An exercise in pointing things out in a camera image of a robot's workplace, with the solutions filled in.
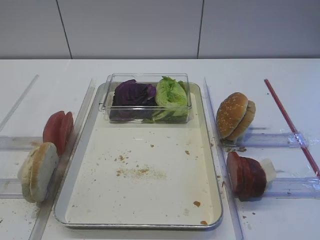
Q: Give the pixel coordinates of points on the red meat patty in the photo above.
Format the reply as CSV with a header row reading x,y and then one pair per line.
x,y
259,181
235,171
250,170
244,194

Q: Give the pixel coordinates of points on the clear plastic container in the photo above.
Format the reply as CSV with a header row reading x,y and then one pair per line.
x,y
116,79

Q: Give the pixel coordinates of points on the clear rail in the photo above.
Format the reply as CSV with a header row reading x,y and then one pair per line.
x,y
19,143
294,187
267,140
10,188

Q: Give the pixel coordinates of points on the purple cabbage leaves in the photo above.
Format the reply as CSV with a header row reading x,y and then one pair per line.
x,y
133,101

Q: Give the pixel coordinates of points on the clear long divider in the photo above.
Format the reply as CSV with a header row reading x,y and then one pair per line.
x,y
237,228
53,189

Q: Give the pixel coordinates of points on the white pusher block lower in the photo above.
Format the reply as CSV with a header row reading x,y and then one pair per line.
x,y
269,170

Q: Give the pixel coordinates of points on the red meat patty front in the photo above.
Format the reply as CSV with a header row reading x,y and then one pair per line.
x,y
235,171

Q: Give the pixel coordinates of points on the tomato slice left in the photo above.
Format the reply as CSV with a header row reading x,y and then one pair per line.
x,y
51,129

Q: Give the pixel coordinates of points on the clear strip far left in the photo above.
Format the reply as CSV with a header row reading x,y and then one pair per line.
x,y
18,102

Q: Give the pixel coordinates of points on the metal baking tray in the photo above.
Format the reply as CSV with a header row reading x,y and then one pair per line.
x,y
143,176

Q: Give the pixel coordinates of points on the clear rail lower left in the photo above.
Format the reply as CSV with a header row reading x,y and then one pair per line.
x,y
10,188

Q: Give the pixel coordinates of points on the green lettuce leaves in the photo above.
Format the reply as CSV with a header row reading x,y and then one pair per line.
x,y
173,96

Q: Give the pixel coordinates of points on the clear rail upper right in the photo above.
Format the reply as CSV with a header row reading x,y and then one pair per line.
x,y
267,140

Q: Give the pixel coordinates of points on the clear rail upper left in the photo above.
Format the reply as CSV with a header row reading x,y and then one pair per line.
x,y
19,143

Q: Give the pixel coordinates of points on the sesame top bun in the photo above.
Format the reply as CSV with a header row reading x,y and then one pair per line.
x,y
230,113

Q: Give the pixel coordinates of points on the red plastic strip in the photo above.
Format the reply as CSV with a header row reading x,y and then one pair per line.
x,y
293,129

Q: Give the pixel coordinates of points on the bread slice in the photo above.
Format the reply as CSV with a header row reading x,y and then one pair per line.
x,y
24,175
44,163

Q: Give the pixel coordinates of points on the tomato slice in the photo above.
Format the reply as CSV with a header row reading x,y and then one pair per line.
x,y
51,129
64,132

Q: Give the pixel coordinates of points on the clear rail lower right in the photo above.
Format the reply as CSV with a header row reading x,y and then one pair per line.
x,y
294,187

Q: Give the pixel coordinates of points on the clear long divider left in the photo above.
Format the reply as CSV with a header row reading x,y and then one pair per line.
x,y
53,189

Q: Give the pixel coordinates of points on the clear long divider right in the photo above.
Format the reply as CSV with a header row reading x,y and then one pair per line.
x,y
237,228

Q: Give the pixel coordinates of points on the tomato slice right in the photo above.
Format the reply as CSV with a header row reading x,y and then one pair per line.
x,y
64,132

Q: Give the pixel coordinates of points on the plain bun half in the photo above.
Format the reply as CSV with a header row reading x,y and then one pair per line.
x,y
245,122

